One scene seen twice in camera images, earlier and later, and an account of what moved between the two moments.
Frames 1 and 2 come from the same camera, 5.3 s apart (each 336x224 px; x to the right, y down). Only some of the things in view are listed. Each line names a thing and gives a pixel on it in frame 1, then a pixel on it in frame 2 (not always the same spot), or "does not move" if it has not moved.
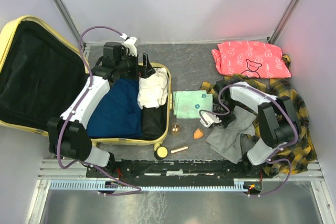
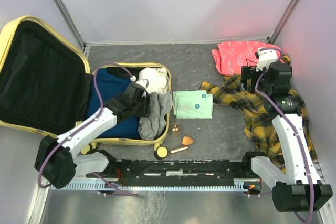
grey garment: x=226 y=142 → x=151 y=126
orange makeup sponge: x=198 y=133 → x=187 y=140
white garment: x=153 y=89 does not move
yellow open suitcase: x=42 y=74 does not move
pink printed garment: x=251 y=59 does not move
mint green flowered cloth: x=188 y=104 does not move
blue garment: x=117 y=114 does not move
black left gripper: x=142 y=71 → x=146 y=109
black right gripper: x=225 y=121 → x=248 y=72
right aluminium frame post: x=291 y=8 does not move
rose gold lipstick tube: x=179 y=149 does not move
